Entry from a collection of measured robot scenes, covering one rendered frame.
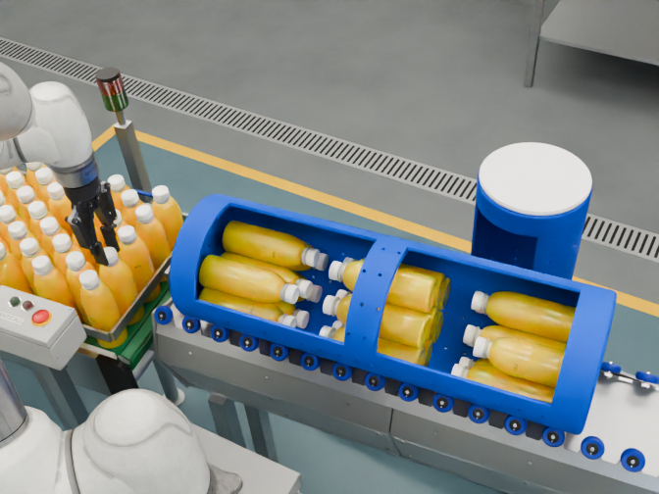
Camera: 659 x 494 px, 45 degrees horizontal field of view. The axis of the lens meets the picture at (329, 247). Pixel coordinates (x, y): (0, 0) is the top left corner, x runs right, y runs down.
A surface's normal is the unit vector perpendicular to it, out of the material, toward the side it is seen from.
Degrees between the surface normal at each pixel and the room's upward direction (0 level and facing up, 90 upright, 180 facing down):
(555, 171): 0
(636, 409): 0
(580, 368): 45
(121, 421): 4
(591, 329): 16
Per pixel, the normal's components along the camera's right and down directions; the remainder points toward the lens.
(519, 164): -0.06, -0.70
